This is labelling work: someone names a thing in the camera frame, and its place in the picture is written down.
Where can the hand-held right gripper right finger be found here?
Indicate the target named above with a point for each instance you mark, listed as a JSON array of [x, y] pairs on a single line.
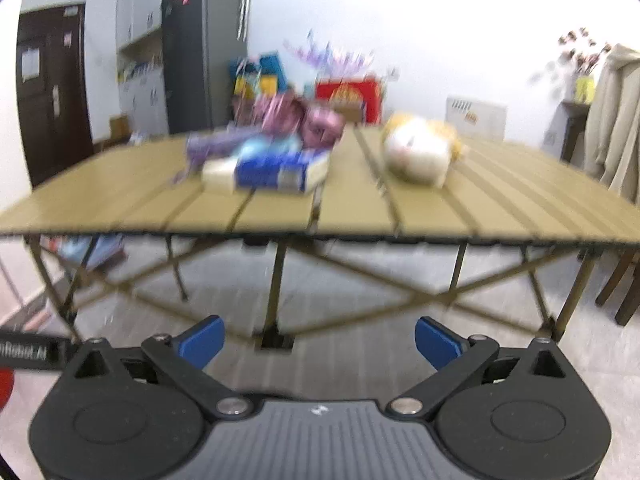
[[437, 342]]

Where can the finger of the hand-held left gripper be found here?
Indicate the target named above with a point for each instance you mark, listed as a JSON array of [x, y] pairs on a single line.
[[30, 352]]

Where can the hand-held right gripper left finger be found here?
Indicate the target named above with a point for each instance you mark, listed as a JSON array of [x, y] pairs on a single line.
[[202, 342]]

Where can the yellow and white plush toy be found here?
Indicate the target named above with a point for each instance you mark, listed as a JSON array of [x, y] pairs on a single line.
[[420, 150]]

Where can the pink shiny cloth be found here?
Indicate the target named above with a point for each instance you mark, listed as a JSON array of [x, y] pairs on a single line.
[[320, 125]]

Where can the red bucket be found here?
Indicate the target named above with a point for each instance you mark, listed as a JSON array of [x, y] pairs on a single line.
[[5, 390]]

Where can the light blue storage box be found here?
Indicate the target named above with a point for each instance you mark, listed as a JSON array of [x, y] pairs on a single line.
[[75, 250]]

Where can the khaki folding table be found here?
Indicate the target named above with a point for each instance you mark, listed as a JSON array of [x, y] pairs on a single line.
[[500, 185]]

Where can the blue and white box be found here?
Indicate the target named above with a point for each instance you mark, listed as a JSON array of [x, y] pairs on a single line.
[[280, 172]]

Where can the dark wooden chair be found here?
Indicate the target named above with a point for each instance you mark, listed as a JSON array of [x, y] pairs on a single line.
[[625, 285]]

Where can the purple flat packet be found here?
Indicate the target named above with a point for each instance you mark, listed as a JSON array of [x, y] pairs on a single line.
[[220, 145]]

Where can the light blue soft packet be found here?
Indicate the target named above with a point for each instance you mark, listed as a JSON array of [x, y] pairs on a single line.
[[270, 146]]

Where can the white printed carton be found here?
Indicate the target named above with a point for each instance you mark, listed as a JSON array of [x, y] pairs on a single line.
[[475, 117]]

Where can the brown cardboard box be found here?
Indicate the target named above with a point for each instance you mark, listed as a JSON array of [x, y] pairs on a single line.
[[120, 126]]

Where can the dark side table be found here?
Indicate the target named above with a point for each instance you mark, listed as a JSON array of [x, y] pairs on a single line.
[[574, 130]]

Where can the red gift box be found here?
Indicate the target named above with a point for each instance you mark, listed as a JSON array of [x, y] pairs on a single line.
[[350, 97]]

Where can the dark brown door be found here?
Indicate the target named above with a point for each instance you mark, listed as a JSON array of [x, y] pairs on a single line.
[[55, 90]]

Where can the blue and yellow bag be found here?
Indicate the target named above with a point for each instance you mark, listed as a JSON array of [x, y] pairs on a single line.
[[260, 77]]

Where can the beige hanging coat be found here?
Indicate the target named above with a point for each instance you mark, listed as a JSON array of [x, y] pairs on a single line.
[[617, 120]]

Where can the grey refrigerator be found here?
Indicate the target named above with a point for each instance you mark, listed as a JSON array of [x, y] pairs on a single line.
[[205, 50]]

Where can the yellow vase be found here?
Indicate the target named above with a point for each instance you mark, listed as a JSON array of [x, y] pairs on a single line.
[[585, 89]]

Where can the iridescent ribbon decoration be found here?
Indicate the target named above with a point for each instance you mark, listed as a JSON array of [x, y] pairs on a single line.
[[330, 57]]

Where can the dried flower bunch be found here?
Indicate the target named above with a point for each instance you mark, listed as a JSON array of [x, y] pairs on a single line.
[[585, 52]]

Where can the white wall socket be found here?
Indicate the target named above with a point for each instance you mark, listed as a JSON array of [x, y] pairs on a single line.
[[551, 137]]

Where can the white wall cabinet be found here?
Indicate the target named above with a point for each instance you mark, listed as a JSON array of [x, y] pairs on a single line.
[[142, 60]]

